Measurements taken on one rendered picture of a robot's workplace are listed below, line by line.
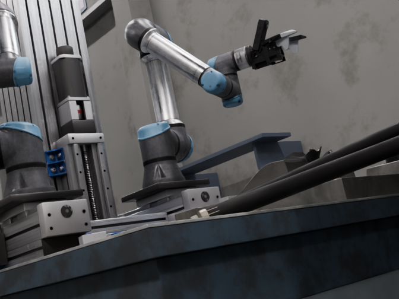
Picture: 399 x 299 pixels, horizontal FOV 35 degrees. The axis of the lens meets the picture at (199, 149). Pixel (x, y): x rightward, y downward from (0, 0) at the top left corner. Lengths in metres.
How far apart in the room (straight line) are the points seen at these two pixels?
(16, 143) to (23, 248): 0.30
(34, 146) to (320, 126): 3.72
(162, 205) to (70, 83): 0.51
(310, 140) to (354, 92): 0.59
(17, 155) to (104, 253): 1.12
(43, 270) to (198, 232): 0.24
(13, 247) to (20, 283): 0.92
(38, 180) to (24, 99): 0.44
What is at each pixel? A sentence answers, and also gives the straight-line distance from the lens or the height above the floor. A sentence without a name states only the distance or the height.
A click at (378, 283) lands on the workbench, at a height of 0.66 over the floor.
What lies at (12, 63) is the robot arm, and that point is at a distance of 1.69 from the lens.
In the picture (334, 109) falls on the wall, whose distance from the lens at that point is 5.23.
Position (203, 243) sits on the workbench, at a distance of 0.76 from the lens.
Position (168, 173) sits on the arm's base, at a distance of 2.10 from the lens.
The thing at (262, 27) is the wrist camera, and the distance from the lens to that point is 2.22.
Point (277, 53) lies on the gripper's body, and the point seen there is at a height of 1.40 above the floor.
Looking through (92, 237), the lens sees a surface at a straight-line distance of 1.28.
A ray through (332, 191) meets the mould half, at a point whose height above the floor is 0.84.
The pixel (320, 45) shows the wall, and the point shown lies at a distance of 5.36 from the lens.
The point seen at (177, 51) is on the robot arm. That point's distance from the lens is 2.18.
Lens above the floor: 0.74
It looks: 11 degrees up
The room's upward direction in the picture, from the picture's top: 12 degrees counter-clockwise
